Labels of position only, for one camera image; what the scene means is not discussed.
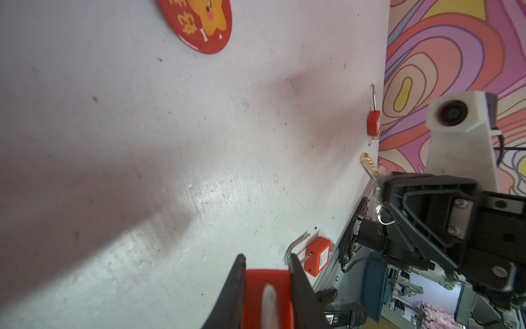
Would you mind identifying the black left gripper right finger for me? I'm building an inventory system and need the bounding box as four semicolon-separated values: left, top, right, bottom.
288;254;331;329

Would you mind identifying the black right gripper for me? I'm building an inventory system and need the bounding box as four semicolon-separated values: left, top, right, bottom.
381;174;525;294

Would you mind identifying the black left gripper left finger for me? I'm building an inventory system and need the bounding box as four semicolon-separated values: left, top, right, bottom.
202;254;247;329

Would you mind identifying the red padlock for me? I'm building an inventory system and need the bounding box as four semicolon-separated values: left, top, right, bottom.
367;84;382;146
241;270;295;329
284;232;334;278

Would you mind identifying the red star badge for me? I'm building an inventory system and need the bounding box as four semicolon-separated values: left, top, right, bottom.
158;0;232;55

